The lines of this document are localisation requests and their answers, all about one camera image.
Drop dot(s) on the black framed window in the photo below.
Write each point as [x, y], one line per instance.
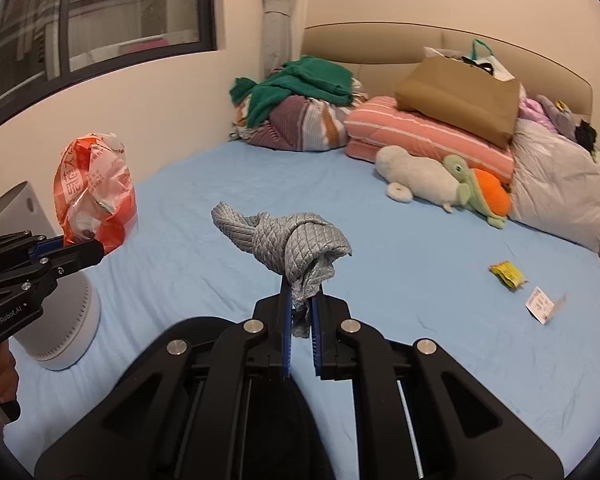
[49, 45]

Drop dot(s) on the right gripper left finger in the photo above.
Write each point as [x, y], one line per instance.
[201, 402]

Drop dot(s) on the orange white plastic wrapper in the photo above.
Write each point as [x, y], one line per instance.
[94, 194]

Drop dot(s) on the white shopping bag green handle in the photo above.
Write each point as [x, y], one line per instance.
[479, 54]

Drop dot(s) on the white plush seal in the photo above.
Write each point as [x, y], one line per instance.
[410, 177]

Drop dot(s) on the green turtle plush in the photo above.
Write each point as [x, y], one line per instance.
[487, 195]

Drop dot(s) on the white paper receipt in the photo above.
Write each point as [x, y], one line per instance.
[541, 307]

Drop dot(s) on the striped multicolour quilt bundle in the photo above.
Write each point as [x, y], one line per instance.
[299, 124]

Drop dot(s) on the white lilac duvet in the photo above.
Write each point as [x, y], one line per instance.
[555, 186]

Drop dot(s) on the pink striped pillow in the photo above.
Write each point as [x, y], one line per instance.
[378, 123]

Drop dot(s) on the grey quilted cloth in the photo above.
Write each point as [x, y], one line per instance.
[301, 247]

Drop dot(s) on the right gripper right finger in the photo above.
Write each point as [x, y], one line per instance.
[418, 413]

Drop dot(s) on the left hand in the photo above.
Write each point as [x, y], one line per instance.
[8, 375]

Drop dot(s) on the grey purple plush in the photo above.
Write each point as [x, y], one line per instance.
[560, 116]

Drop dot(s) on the blue bed sheet mattress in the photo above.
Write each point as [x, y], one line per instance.
[415, 271]

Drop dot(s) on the right grey curtain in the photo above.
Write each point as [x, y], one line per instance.
[279, 36]

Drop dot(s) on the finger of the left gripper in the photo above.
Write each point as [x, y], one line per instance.
[74, 258]
[41, 246]

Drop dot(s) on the green knitted garment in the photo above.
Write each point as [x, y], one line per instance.
[309, 77]

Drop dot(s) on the white round trash bin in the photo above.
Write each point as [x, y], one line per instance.
[46, 300]

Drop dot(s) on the brown paper bag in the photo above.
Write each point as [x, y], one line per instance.
[464, 96]

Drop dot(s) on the black small item on duvet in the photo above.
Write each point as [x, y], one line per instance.
[586, 137]

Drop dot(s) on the yellow snack wrapper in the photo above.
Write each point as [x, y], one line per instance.
[509, 275]

